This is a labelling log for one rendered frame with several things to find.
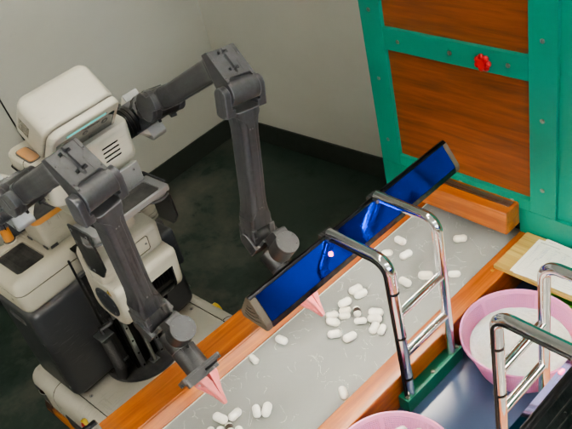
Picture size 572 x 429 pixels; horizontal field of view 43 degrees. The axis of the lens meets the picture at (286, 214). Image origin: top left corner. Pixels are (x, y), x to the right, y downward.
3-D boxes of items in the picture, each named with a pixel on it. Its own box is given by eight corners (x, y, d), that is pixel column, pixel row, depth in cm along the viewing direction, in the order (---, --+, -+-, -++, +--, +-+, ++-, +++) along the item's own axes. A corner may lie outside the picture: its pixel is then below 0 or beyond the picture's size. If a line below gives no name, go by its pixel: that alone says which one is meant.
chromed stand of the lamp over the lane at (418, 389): (348, 374, 175) (314, 233, 148) (401, 323, 184) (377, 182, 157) (410, 413, 162) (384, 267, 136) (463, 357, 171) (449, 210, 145)
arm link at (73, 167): (83, 123, 132) (40, 154, 127) (129, 183, 136) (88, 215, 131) (25, 168, 169) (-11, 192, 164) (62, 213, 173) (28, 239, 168)
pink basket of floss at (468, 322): (469, 409, 160) (466, 382, 154) (455, 321, 180) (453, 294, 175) (596, 401, 155) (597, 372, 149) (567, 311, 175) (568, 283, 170)
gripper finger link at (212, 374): (237, 393, 156) (210, 360, 157) (212, 415, 153) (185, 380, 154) (231, 398, 162) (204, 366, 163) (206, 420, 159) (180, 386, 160)
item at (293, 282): (242, 316, 145) (232, 290, 141) (432, 160, 174) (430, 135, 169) (268, 333, 140) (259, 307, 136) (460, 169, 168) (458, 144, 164)
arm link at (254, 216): (249, 70, 158) (210, 85, 153) (266, 76, 155) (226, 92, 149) (267, 230, 182) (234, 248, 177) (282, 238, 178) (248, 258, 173)
